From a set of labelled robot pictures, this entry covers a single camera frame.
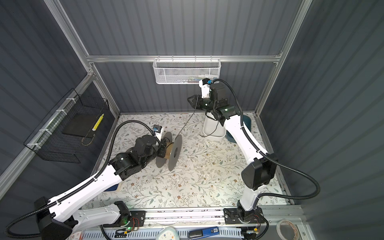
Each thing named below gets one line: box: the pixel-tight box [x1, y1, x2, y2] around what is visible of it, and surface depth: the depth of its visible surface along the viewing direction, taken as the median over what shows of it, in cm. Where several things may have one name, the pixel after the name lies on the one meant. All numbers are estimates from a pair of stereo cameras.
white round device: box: [156, 226, 180, 240], surface depth 68 cm
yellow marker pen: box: [92, 113, 105, 132], surface depth 79 cm
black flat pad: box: [62, 113, 103, 138], surface depth 75 cm
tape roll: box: [276, 219, 300, 240], surface depth 71 cm
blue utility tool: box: [187, 226, 220, 240], surface depth 69 cm
